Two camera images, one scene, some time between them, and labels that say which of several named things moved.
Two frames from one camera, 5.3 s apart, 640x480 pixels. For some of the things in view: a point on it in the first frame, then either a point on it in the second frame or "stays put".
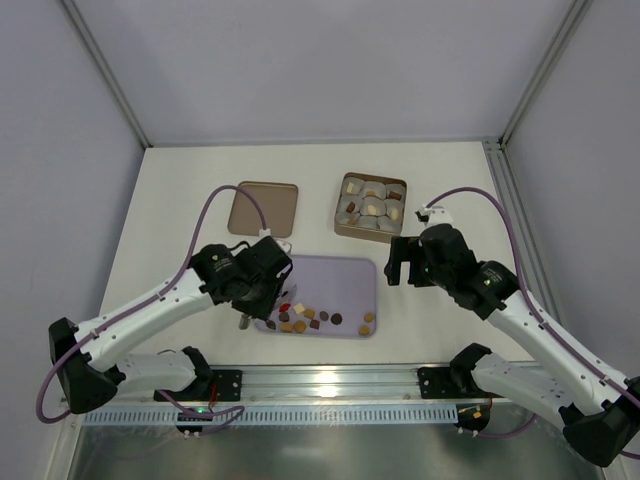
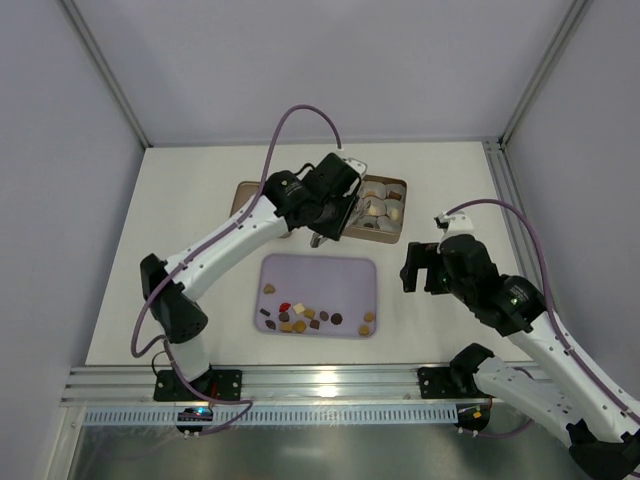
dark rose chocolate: [336, 318] stays put
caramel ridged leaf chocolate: [300, 326] stays put
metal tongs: [284, 296] to [317, 239]
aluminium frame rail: [314, 386] stays put
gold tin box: [370, 207] stays put
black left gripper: [267, 304] to [342, 215]
